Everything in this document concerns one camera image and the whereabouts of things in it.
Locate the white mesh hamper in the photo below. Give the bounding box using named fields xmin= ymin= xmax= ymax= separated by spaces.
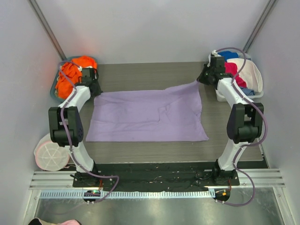
xmin=34 ymin=133 xmax=70 ymax=172

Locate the pink cloth at bottom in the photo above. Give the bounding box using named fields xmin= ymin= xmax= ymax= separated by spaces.
xmin=28 ymin=217 xmax=82 ymax=225

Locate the orange t-shirt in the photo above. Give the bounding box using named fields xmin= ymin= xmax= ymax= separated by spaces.
xmin=55 ymin=55 xmax=98 ymax=99

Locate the pink t-shirt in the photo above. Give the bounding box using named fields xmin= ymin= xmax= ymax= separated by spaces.
xmin=225 ymin=62 xmax=247 ymax=88

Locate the white t-shirt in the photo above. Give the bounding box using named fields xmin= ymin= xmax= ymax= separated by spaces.
xmin=227 ymin=58 xmax=263 ymax=93

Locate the blue t-shirt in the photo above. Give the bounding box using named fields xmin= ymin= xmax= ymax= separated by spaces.
xmin=218 ymin=51 xmax=239 ymax=62

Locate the lavender t-shirt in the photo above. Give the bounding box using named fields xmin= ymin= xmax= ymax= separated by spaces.
xmin=86 ymin=81 xmax=209 ymax=142

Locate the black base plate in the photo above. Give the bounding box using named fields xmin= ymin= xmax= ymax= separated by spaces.
xmin=73 ymin=162 xmax=240 ymax=192

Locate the white slotted cable duct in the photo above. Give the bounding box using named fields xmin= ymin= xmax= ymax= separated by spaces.
xmin=40 ymin=189 xmax=215 ymax=199

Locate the teal laundry basket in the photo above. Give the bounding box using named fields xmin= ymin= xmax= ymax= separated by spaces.
xmin=50 ymin=55 xmax=98 ymax=103

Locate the blue checked shirt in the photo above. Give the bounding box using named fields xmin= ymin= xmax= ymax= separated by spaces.
xmin=240 ymin=87 xmax=255 ymax=96

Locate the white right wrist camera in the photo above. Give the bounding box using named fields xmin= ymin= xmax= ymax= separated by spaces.
xmin=210 ymin=50 xmax=221 ymax=57

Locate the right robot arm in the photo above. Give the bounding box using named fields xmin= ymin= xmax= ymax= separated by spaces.
xmin=197 ymin=53 xmax=264 ymax=185

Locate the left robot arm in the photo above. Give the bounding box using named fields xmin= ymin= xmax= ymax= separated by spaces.
xmin=48 ymin=67 xmax=102 ymax=187

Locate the grey laundry basket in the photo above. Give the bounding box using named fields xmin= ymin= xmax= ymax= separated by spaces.
xmin=208 ymin=52 xmax=265 ymax=103

